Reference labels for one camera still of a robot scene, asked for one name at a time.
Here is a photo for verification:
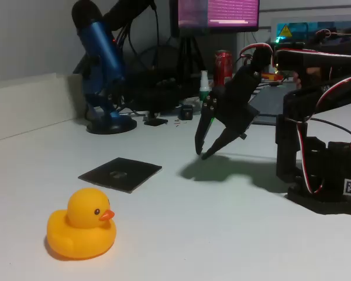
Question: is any white PC case with lights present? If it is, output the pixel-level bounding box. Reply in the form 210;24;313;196
270;16;351;47

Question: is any small black stand base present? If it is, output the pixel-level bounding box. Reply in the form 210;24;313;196
143;109;168;127

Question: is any computer monitor with purple screen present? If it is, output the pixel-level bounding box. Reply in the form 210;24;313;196
169;0;260;37

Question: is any black electronic desk device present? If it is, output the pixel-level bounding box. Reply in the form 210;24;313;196
128;70;199;114

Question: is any white plastic packet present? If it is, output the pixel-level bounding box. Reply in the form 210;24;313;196
180;97;201;112

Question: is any red soda can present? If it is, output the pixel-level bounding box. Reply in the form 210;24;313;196
213;49;233;88

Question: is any black square pad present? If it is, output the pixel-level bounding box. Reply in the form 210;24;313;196
77;157;163;194

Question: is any grey flat keyboard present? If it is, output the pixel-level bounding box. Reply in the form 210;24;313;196
247;84;298;125

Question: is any black hanging cable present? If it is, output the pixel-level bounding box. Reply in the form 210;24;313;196
150;2;161;71

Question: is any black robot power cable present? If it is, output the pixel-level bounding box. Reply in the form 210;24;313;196
308;116;351;146

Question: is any black leader arm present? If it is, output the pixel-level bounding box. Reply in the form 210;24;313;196
314;28;351;55

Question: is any black robot arm with base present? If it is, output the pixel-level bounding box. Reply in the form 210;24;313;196
239;43;351;217

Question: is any yellow rubber duck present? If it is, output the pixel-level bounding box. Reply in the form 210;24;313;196
46;187;117;260

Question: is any white spray bottle green label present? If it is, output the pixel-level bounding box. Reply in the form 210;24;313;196
199;70;210;102

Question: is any black tripod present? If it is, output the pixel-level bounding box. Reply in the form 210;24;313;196
175;35;207;85

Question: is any blue desktop microphone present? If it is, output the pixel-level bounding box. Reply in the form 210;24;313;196
71;0;137;135

